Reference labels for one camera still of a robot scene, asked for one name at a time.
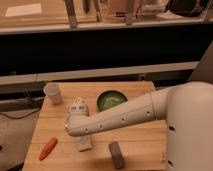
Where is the black cable on floor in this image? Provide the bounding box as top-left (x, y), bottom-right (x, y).
top-left (0, 108), bottom-right (41, 120)

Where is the grey rectangular block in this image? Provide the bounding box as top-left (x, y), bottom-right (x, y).
top-left (108, 141), bottom-right (125, 169)

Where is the green ceramic bowl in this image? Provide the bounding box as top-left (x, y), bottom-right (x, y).
top-left (96, 90), bottom-right (127, 111)

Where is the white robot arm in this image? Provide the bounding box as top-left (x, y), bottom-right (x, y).
top-left (67, 82), bottom-right (213, 171)

